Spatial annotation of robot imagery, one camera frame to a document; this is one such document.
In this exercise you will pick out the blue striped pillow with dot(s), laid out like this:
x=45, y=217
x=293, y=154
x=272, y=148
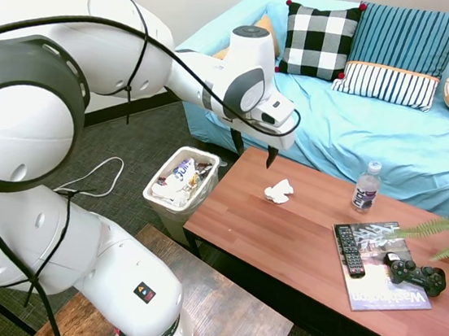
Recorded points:
x=401, y=39

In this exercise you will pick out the white navy striped pillow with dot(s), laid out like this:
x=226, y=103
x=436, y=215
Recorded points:
x=386, y=84

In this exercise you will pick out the small brown candy wrapper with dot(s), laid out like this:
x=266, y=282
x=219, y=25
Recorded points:
x=162, y=180

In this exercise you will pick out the large discarded white tissue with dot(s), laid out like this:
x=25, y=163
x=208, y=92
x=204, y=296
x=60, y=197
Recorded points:
x=168, y=191

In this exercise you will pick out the full hint water bottle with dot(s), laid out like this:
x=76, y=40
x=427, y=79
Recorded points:
x=365, y=193

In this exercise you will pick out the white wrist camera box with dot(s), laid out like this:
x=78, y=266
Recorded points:
x=276, y=109

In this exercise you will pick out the reddish wooden coffee table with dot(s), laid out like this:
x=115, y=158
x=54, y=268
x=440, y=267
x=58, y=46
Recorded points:
x=283, y=243

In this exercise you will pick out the black game controller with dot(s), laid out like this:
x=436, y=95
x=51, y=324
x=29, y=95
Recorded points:
x=420, y=275

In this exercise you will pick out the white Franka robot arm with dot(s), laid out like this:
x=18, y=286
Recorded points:
x=19, y=131

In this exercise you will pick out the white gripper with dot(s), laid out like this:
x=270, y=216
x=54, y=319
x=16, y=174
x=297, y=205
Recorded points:
x=274, y=135

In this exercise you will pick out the black white checkered pillow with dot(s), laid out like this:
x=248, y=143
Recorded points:
x=315, y=42

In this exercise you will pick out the clear plastic bin liner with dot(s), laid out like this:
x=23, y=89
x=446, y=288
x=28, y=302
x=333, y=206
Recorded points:
x=203, y=195

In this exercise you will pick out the plain orange pillow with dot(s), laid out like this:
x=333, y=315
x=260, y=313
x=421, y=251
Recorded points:
x=219, y=54

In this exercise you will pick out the brown chocolate wrapper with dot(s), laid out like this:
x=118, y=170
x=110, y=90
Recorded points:
x=204, y=165

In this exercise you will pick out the yellow snack wrapper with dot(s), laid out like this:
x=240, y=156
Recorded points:
x=195, y=178

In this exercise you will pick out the Washington magazine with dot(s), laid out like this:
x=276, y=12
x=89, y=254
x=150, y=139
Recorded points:
x=379, y=292

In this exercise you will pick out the black metal leg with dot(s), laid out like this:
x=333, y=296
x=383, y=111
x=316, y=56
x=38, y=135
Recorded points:
x=8, y=311

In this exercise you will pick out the beige trash bin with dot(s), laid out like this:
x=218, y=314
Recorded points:
x=174, y=229

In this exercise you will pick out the black TV remote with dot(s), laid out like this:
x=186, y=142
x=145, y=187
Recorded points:
x=349, y=251

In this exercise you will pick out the rustic wooden robot stand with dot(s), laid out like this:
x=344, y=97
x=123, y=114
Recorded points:
x=225, y=311

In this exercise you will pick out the sofa with blue cover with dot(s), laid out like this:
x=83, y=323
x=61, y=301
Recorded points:
x=347, y=132

